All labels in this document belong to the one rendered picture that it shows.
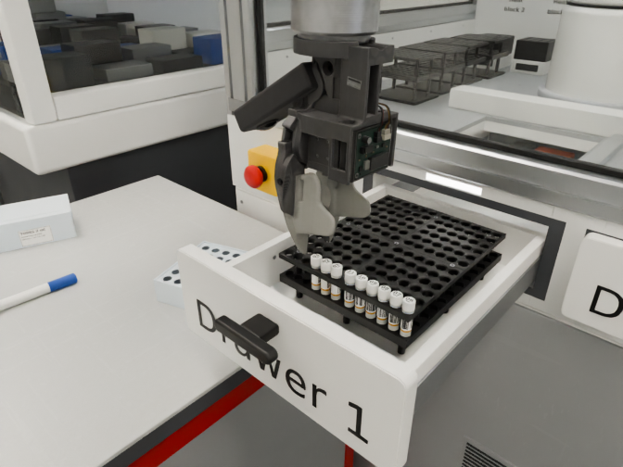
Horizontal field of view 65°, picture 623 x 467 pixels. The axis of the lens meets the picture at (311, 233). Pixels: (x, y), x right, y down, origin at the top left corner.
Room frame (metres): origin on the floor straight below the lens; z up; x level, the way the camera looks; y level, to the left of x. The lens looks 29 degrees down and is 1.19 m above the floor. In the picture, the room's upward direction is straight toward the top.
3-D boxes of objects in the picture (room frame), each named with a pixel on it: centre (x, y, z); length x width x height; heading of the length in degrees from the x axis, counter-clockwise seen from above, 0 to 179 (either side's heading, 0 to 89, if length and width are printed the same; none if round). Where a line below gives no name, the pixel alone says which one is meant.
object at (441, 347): (0.52, -0.11, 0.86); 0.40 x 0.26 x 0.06; 138
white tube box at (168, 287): (0.62, 0.16, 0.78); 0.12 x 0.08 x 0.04; 156
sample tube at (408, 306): (0.38, -0.09, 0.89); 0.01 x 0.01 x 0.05
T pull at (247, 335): (0.34, 0.05, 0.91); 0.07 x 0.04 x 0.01; 48
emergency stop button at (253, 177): (0.78, 0.10, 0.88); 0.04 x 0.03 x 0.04; 48
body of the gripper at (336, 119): (0.45, -0.02, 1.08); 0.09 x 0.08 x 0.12; 48
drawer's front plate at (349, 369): (0.36, 0.03, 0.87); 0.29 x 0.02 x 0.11; 48
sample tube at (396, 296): (0.39, -0.08, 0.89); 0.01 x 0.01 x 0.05
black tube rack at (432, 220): (0.51, -0.10, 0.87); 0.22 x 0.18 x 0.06; 138
